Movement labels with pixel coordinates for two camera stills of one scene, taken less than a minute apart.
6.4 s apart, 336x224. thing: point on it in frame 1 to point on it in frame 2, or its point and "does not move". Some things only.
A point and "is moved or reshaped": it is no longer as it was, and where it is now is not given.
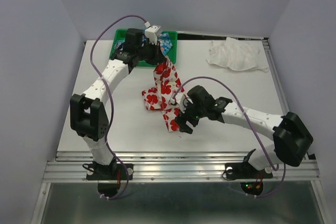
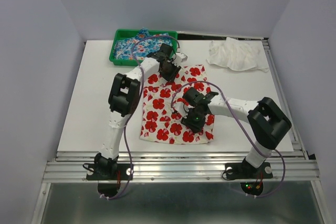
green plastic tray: x=172 y=54 does not move
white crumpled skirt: x=236 y=54 does not move
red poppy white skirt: x=159 y=98 is moved or reshaped
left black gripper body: x=148 y=53 to x=170 y=71
